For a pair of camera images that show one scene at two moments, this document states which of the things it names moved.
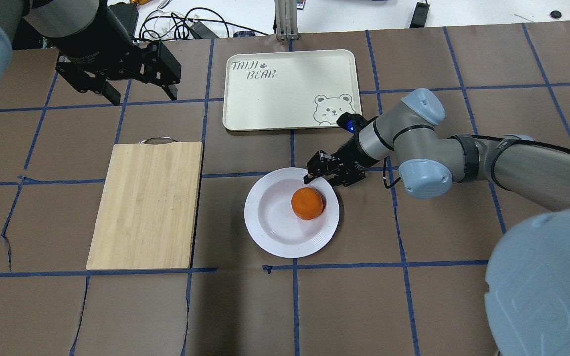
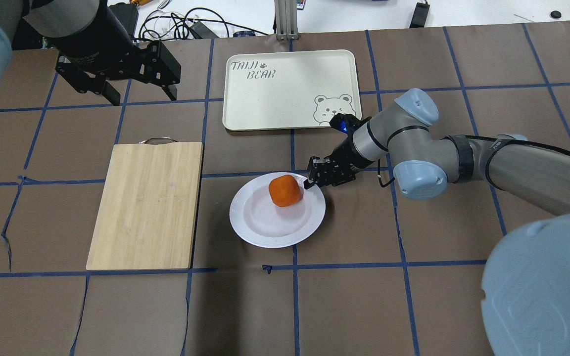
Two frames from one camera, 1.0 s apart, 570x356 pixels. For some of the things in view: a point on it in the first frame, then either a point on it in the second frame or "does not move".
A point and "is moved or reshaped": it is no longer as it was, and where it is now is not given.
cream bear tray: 289,89 does not move
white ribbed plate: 273,225 is moved or reshaped
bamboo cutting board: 147,218 does not move
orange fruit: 308,203 → 285,191
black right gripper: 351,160 does not move
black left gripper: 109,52 does not move
